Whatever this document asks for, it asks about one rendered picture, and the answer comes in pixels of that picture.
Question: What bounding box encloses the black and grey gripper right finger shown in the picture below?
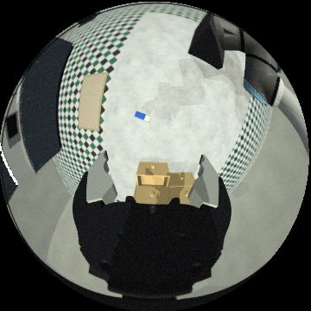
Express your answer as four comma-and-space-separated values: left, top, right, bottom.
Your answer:
187, 155, 232, 251

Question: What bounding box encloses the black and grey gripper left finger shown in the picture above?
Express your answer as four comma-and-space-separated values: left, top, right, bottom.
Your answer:
73, 150, 117, 246

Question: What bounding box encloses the blue and white eraser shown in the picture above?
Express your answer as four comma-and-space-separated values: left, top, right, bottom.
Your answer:
134, 111, 150, 121

